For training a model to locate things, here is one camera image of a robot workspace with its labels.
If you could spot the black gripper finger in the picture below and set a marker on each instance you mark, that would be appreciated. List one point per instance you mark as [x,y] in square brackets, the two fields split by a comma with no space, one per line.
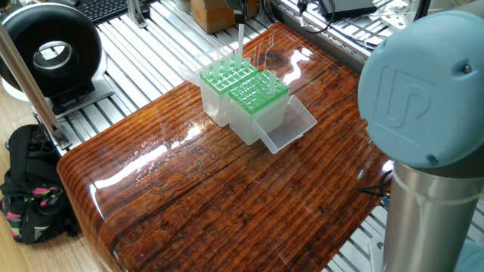
[237,6]
[244,6]

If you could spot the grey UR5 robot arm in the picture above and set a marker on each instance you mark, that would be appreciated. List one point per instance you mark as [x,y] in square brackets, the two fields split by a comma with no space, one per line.
[431,113]

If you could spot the black backpack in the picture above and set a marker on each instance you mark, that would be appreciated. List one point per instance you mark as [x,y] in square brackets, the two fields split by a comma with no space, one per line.
[30,189]

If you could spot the green rack clear tip box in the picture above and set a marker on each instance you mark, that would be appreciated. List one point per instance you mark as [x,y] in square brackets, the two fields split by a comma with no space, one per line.
[212,106]
[265,121]

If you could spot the short aluminium post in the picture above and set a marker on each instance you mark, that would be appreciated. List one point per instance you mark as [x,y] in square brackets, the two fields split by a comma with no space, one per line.
[138,11]

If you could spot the perforated silver metal plate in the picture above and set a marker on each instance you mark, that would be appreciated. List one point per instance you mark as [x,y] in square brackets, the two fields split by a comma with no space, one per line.
[401,9]

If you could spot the glossy wooden table board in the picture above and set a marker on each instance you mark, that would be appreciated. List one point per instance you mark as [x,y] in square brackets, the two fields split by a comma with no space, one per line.
[227,196]

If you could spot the aluminium frame post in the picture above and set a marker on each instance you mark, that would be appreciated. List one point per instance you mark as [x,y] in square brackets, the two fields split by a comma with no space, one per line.
[34,98]

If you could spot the brown cardboard box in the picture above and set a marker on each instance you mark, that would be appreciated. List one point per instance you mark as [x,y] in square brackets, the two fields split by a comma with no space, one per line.
[208,11]

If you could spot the dark flat device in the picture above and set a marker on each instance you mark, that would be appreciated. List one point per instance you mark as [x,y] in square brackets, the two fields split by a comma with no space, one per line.
[352,6]

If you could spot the black keyboard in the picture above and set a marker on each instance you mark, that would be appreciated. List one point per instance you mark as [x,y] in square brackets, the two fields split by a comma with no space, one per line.
[102,7]

